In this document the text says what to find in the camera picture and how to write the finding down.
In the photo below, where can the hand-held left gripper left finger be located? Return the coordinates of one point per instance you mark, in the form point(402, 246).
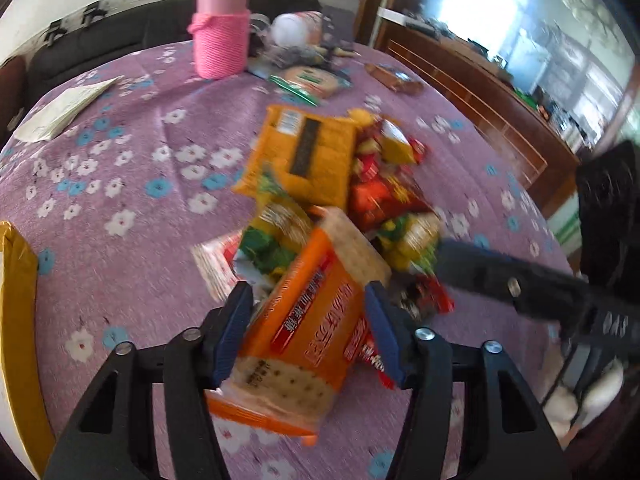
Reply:
point(232, 332)

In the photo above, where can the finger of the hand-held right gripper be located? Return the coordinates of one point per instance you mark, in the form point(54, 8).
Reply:
point(495, 277)

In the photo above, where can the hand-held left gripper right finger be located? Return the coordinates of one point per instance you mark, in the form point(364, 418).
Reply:
point(385, 337)

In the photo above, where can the white and red snack packet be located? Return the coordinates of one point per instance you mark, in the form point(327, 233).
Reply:
point(215, 265)

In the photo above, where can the orange cracker packet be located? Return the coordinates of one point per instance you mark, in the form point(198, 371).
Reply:
point(310, 320)

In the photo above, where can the green and yellow snack packet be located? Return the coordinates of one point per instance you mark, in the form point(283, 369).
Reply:
point(272, 240)
point(410, 240)

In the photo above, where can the yellow cardboard box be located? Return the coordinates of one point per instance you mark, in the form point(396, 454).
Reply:
point(17, 320)

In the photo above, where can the person's right hand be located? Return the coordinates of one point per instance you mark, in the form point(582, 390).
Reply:
point(565, 410)

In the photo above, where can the small red snack packet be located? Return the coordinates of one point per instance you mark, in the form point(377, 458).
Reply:
point(377, 357)

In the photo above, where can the small red and black packet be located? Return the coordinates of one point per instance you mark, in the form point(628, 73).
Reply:
point(425, 297)

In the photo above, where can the purple floral tablecloth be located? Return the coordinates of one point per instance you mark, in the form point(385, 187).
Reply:
point(150, 260)

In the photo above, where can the yellow and red snack packet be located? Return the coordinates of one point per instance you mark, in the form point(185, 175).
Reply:
point(390, 140)

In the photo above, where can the yellow cracker packet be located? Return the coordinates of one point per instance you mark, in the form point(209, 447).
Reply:
point(300, 155)

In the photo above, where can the brown snack packet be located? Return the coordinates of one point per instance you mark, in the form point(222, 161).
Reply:
point(395, 80)

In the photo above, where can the bright window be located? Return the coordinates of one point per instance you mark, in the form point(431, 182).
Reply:
point(525, 35)

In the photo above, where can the round biscuit green packet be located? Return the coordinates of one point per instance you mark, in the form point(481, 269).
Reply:
point(310, 82)

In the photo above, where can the white paper booklet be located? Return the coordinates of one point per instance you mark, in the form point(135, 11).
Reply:
point(62, 107)

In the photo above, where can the pink knitted-sleeve bottle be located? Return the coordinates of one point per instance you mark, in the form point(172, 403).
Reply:
point(222, 30)

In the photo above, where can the clear glass mug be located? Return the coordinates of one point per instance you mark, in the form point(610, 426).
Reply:
point(260, 27)

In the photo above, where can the white plastic jar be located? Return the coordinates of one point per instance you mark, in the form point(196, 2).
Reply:
point(295, 30)

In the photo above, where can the black sofa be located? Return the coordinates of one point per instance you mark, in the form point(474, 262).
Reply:
point(125, 30)

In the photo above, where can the black clip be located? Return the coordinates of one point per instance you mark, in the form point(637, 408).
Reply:
point(54, 30)
point(94, 12)

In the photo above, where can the wooden door frame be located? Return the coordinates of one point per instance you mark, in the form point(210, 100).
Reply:
point(372, 0)

